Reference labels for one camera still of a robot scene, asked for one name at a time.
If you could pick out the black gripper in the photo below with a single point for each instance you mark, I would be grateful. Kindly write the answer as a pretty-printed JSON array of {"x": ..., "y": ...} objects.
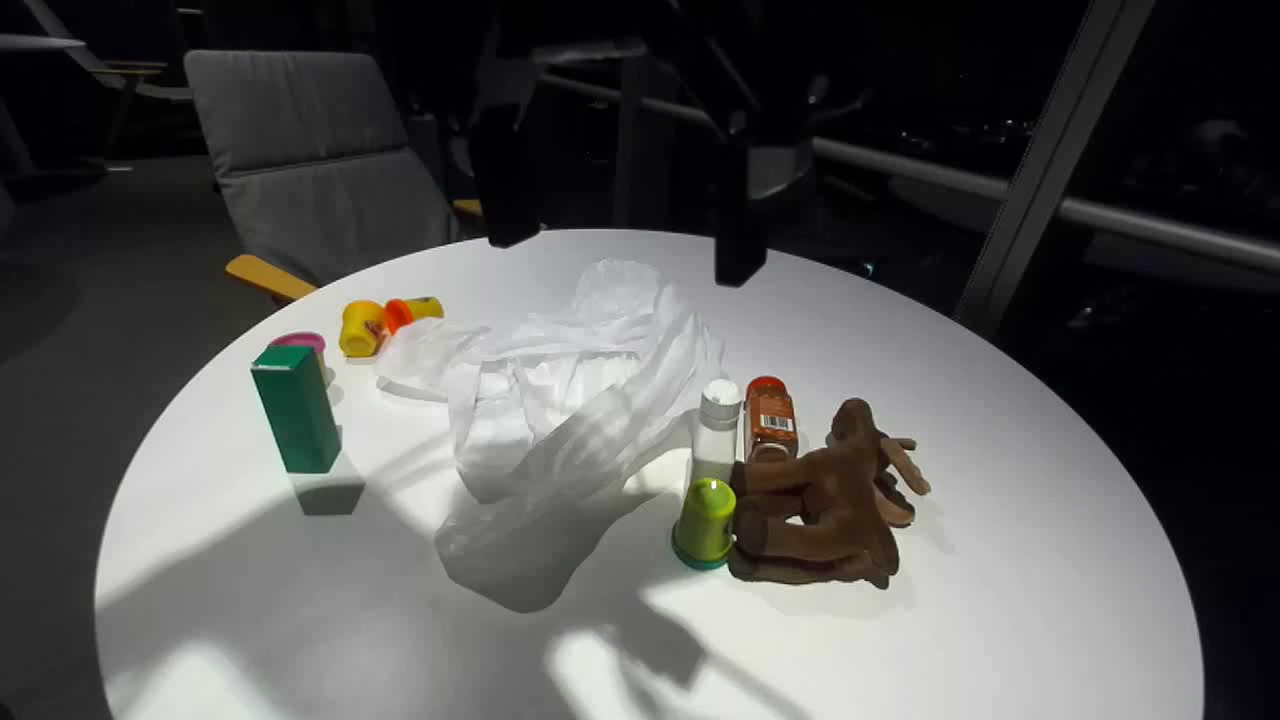
[{"x": 627, "y": 42}]

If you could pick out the clear bottle with white cap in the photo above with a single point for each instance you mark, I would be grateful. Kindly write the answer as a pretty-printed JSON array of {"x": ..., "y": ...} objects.
[{"x": 716, "y": 427}]

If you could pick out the orange spice bottle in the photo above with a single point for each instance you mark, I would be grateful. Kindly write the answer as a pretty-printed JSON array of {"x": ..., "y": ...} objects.
[{"x": 768, "y": 420}]

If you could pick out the lime green small bottle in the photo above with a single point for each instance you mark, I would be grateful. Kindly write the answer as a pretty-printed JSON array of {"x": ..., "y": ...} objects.
[{"x": 706, "y": 525}]

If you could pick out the brown plush moose toy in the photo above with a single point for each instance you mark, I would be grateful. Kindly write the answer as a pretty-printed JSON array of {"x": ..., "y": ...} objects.
[{"x": 827, "y": 523}]

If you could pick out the white plastic bag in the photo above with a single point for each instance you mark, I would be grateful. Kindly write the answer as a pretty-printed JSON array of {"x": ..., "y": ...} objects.
[{"x": 584, "y": 427}]

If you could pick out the small red toy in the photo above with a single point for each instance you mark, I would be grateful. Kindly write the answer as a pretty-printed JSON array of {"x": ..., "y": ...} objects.
[{"x": 401, "y": 317}]

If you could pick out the grey chair with wooden armrests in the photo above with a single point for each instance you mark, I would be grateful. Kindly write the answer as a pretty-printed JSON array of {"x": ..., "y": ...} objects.
[{"x": 320, "y": 160}]

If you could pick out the play dough tub pink lid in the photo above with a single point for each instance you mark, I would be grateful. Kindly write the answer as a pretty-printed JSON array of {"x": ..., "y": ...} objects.
[{"x": 302, "y": 343}]

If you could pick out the green cardboard box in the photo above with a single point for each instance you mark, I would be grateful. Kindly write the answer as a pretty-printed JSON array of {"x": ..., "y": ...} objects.
[{"x": 299, "y": 415}]

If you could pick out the metal window railing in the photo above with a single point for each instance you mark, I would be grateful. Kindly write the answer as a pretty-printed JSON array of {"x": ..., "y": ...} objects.
[{"x": 1161, "y": 224}]

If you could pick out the dark background chair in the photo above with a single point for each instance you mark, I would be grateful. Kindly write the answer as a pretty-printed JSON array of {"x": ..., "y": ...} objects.
[{"x": 93, "y": 63}]

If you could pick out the metal window post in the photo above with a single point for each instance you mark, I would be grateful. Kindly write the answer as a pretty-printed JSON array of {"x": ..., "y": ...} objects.
[{"x": 1053, "y": 145}]

